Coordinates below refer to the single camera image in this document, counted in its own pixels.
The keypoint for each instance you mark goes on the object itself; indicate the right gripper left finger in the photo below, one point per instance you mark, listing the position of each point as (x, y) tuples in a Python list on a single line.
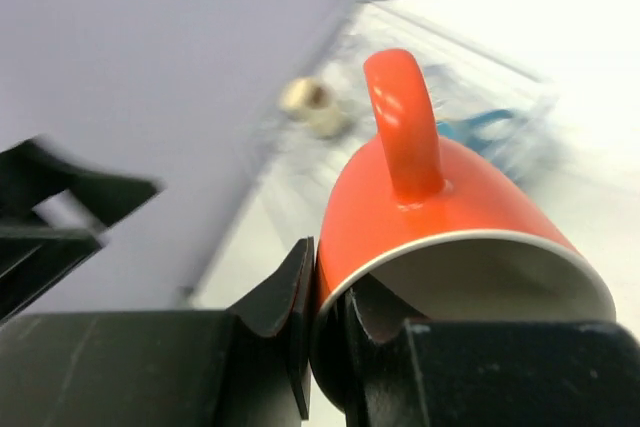
[(246, 365)]

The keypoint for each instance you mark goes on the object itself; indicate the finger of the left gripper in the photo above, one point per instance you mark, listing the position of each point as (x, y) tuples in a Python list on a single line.
[(36, 254)]

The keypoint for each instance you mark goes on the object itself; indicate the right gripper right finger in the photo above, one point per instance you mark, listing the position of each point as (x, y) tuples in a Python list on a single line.
[(385, 364)]

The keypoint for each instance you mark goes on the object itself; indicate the orange mug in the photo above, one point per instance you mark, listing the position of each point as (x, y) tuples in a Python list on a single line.
[(408, 188)]

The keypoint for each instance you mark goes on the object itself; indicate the light blue flower mug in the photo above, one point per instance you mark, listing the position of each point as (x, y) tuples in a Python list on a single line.
[(483, 133)]

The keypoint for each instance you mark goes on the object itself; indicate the cream ceramic cup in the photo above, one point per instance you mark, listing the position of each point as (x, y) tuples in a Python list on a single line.
[(312, 102)]

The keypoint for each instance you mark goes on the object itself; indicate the white wire dish rack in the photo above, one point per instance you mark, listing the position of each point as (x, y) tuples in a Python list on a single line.
[(477, 97)]

